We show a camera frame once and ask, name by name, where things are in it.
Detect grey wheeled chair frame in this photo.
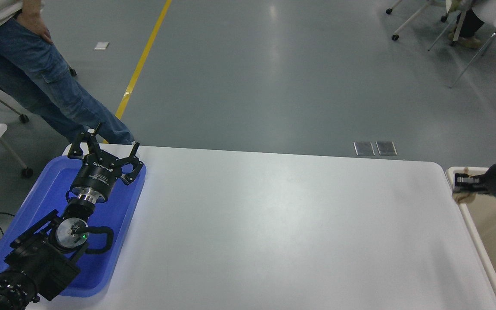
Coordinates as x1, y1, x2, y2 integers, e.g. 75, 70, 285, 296
0, 65, 78, 124

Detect white wheeled frame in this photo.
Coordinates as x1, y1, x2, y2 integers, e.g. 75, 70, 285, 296
386, 0, 451, 42

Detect seated person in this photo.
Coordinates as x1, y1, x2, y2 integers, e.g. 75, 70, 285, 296
445, 0, 496, 49

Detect person's hand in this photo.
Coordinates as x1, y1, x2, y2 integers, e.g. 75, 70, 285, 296
15, 9, 53, 43

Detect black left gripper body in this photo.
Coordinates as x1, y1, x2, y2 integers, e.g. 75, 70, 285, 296
70, 152, 124, 203

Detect standing person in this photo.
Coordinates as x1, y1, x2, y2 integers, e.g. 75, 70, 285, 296
0, 0, 136, 146

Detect blue plastic tray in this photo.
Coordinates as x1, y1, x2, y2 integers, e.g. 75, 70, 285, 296
0, 155, 147, 298

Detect tan paper ball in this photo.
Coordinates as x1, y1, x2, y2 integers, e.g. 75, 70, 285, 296
452, 167, 481, 204

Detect metal floor plate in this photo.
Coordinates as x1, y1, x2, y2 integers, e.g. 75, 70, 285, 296
354, 141, 375, 156
376, 141, 397, 156

